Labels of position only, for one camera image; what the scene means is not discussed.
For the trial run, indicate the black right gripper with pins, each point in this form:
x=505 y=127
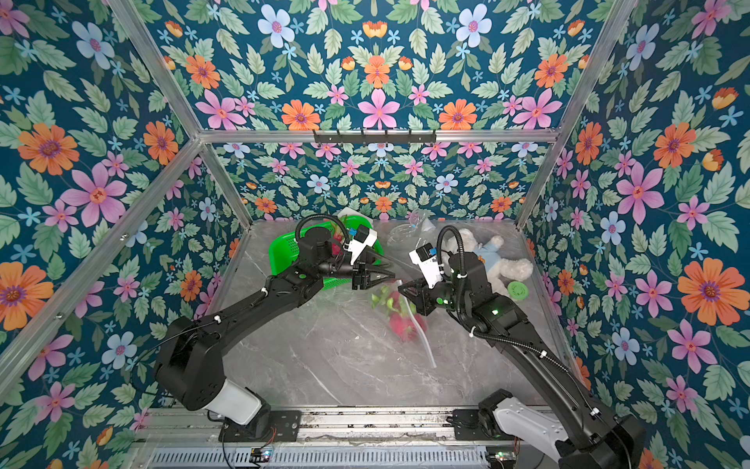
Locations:
x=413 y=298

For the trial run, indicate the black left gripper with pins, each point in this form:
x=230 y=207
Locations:
x=358 y=274

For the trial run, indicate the pink dragon fruit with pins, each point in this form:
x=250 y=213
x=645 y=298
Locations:
x=387 y=298
x=407 y=325

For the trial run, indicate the clear zip-top bag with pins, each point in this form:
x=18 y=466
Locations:
x=418 y=351
x=416 y=230

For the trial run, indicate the green plastic basket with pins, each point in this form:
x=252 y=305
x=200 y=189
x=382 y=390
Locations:
x=284 y=251

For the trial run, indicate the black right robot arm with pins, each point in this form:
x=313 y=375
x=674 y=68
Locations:
x=580 y=431

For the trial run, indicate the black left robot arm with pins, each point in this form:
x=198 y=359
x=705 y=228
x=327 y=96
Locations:
x=190 y=362

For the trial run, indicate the white teddy bear blue shirt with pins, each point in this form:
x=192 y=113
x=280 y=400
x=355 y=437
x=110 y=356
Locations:
x=498 y=268

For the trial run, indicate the small green round lid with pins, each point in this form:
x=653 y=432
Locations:
x=517 y=291

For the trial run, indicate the white perforated vent strip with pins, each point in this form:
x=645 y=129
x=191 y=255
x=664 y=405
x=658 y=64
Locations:
x=323 y=457

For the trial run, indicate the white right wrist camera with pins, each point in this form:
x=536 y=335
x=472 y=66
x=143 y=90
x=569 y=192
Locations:
x=425 y=258

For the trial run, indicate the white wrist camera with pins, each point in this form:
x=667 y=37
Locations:
x=425 y=258
x=361 y=238

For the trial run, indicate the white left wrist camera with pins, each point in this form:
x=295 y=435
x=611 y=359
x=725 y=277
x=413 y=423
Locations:
x=361 y=238

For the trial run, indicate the black hook rail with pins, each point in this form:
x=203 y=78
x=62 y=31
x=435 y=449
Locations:
x=362 y=137

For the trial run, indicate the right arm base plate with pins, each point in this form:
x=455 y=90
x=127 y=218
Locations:
x=473 y=424

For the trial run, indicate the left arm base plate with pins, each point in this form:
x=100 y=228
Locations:
x=275 y=426

